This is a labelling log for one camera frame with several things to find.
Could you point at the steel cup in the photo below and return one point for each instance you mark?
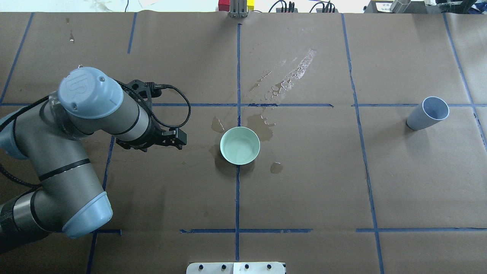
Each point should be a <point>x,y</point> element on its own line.
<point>399,6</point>

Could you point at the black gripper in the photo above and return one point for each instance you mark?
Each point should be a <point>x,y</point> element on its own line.
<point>153,134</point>

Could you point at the red block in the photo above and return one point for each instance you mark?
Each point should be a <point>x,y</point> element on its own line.
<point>224,5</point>

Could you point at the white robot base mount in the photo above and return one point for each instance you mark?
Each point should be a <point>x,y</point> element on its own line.
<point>271,267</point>

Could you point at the grey-blue plastic cup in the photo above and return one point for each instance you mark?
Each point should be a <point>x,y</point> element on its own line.
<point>431,111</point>

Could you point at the yellow block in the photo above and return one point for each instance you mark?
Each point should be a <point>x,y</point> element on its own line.
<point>251,4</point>

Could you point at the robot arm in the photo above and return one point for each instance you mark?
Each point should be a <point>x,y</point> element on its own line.
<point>69,197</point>

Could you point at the light green bowl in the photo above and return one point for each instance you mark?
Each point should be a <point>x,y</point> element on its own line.
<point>240,145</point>

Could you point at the aluminium frame post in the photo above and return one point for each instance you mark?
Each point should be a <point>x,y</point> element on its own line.
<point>238,8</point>

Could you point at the brown paper table cover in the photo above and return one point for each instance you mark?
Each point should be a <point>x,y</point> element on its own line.
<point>341,184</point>

